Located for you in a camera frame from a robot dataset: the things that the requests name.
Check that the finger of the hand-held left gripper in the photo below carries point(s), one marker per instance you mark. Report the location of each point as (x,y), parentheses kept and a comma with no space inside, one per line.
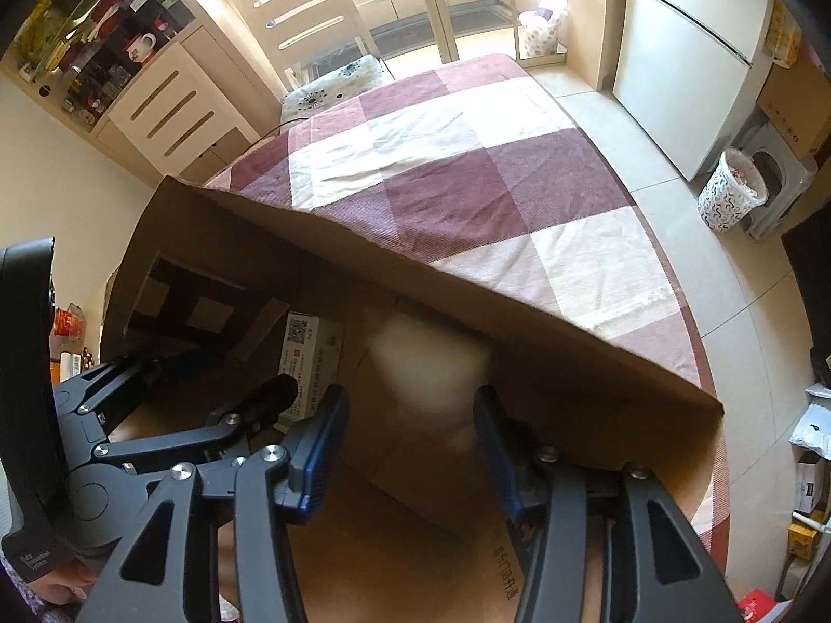
(276,397)
(201,357)

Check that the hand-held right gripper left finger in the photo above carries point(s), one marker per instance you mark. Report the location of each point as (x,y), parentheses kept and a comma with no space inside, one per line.
(321,454)

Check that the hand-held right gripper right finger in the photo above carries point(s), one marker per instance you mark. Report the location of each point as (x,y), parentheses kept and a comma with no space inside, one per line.
(496,461)

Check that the small white printed box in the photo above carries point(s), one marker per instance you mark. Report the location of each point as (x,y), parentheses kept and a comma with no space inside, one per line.
(311,350)

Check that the large brown cardboard box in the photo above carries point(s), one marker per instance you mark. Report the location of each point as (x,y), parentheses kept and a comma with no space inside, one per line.
(389,259)

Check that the person's left forearm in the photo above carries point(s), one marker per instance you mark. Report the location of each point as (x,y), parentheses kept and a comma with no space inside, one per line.
(16,597)

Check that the person's left hand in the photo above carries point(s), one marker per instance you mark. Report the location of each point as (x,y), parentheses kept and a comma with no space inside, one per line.
(65,584)

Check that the red printed package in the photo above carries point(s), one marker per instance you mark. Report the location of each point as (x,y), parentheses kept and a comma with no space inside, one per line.
(68,321)

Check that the cream cabinet with drawers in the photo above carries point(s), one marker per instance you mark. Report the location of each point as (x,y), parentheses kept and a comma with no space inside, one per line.
(169,97)

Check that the purple white checked tablecloth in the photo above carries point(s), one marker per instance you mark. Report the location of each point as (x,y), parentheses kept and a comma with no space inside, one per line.
(454,162)

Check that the floral chair cushion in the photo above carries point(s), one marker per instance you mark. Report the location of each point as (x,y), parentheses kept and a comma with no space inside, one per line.
(331,87)

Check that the red box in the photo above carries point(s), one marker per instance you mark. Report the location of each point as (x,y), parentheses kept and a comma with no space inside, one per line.
(763,607)

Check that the white box black label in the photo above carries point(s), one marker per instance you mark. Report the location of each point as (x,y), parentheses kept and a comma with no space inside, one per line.
(811,487)

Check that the grey plastic mailer bag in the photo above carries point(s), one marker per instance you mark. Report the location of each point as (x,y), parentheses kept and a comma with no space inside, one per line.
(811,431)

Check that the white flowered mug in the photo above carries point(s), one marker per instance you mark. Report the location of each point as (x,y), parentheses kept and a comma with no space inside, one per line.
(139,47)

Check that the small yellow box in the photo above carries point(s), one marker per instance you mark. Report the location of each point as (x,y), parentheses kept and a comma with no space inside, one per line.
(805,542)

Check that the white patterned waste bin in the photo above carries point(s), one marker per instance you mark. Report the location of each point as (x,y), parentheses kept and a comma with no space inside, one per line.
(730,194)

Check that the glass jar yellow contents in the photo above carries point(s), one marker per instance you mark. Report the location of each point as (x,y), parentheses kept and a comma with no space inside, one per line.
(39,39)

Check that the black furniture panel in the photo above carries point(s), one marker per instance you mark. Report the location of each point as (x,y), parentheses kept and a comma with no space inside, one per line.
(811,285)

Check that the cream slatted wooden chair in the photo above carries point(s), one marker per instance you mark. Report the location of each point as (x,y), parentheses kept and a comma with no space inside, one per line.
(292,6)

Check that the grey plastic stool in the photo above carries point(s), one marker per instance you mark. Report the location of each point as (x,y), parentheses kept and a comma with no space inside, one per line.
(782,172)

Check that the purple floral waste bin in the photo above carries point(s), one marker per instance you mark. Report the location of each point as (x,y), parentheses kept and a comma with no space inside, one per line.
(540,36)

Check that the dark kitchen floor mat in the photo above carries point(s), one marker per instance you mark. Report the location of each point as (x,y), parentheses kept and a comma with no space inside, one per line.
(477,18)

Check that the white refrigerator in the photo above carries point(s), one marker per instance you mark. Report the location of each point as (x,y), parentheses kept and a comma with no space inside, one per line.
(681,65)

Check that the plain brown cardboard box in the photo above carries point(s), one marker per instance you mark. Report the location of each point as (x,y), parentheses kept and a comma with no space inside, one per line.
(798,110)

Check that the yellow patterned bag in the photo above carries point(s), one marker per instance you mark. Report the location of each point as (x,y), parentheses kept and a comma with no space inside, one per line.
(785,36)

